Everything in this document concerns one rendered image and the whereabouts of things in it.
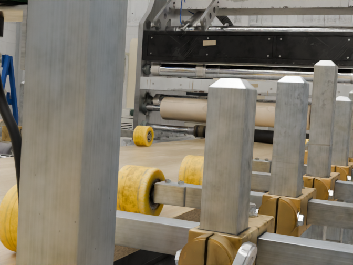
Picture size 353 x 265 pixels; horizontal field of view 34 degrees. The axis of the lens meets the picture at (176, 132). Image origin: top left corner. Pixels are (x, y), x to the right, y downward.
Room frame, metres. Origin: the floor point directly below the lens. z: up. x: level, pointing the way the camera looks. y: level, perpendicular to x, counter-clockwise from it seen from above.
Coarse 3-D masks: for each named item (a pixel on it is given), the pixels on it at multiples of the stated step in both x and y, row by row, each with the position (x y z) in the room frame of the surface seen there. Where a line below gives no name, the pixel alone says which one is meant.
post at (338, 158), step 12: (336, 108) 1.19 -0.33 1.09; (348, 108) 1.18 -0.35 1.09; (336, 120) 1.19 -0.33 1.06; (348, 120) 1.18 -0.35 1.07; (336, 132) 1.18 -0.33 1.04; (348, 132) 1.18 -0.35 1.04; (336, 144) 1.18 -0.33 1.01; (348, 144) 1.19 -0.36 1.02; (336, 156) 1.18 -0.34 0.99; (348, 156) 1.20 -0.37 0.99; (336, 228) 1.18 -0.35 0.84; (336, 240) 1.18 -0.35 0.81
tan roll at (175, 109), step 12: (156, 108) 3.13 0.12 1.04; (168, 108) 3.05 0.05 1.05; (180, 108) 3.02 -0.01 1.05; (192, 108) 3.00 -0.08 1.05; (204, 108) 2.97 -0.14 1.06; (264, 108) 2.85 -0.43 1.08; (180, 120) 3.08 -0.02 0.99; (192, 120) 3.03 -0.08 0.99; (204, 120) 3.00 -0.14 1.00; (264, 120) 2.85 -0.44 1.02
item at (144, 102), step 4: (148, 64) 3.18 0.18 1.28; (144, 68) 3.14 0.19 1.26; (148, 68) 3.16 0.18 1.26; (144, 72) 3.16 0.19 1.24; (148, 72) 3.16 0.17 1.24; (148, 92) 3.21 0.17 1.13; (148, 96) 3.20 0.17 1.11; (144, 100) 3.15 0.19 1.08; (148, 100) 3.20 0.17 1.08; (144, 104) 3.15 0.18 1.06; (144, 108) 3.15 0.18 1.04; (144, 112) 3.17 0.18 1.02; (140, 124) 3.15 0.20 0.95; (144, 124) 3.15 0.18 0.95
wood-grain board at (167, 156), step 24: (168, 144) 2.44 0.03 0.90; (192, 144) 2.52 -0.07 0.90; (0, 168) 1.34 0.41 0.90; (120, 168) 1.48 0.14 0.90; (168, 168) 1.55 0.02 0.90; (0, 192) 1.02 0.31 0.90; (168, 216) 0.90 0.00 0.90; (192, 216) 0.97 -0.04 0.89; (0, 240) 0.69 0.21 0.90; (0, 264) 0.59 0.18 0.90
